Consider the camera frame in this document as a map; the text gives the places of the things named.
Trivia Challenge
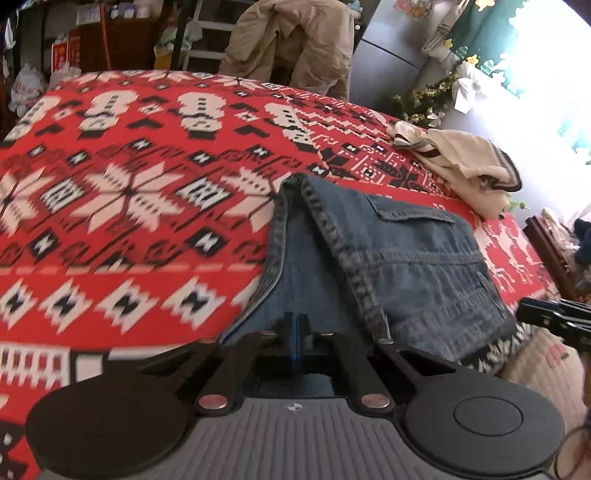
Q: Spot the white plastic bag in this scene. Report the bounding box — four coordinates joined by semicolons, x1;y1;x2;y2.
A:
9;62;49;114

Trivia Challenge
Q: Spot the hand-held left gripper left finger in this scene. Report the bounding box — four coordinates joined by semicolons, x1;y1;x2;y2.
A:
134;311;297;415

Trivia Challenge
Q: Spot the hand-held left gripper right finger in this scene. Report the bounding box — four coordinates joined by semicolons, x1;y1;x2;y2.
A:
295;313;462;411

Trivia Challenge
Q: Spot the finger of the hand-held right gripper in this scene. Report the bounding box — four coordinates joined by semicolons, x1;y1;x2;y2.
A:
516;298;591;354

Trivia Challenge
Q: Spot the small Christmas tree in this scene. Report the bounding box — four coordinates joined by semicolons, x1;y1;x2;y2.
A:
392;76;461;130

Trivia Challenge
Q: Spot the grey refrigerator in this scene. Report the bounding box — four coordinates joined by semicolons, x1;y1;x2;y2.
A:
348;0;462;119

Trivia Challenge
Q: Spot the black white patterned cloth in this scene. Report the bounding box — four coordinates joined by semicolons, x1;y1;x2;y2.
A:
462;320;536;376

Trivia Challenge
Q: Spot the red patterned blanket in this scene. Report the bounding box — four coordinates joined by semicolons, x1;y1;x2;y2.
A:
0;69;565;480

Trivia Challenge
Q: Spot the blue denim jacket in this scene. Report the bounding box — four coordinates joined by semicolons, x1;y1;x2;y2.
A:
219;173;518;398

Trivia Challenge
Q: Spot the brown paper bag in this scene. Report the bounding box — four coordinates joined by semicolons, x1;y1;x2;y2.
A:
154;39;179;71

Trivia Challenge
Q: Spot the beige jacket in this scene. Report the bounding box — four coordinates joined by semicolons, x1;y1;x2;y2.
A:
219;0;356;100

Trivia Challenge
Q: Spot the pale quilted bedding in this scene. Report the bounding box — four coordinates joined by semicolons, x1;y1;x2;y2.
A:
501;330;591;445

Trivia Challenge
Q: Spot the white knit sweater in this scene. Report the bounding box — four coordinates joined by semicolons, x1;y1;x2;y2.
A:
387;121;523;219

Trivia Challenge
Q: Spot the green curtain with stars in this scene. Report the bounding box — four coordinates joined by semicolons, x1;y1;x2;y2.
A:
450;0;525;64

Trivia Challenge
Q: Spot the red broom pole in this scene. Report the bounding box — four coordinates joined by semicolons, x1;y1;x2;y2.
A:
100;0;114;71

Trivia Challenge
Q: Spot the black cable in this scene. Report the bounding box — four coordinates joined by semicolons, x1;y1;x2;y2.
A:
554;424;591;480

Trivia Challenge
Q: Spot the white cabinet frame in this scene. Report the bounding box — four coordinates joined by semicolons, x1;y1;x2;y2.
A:
185;0;242;73

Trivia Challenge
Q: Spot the dark wooden drawer cabinet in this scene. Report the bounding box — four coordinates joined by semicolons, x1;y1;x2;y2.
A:
78;18;160;73

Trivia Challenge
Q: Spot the black desk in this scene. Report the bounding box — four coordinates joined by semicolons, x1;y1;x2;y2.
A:
173;0;193;71

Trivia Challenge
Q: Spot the red box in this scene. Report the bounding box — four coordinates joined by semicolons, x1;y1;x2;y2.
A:
50;30;82;73

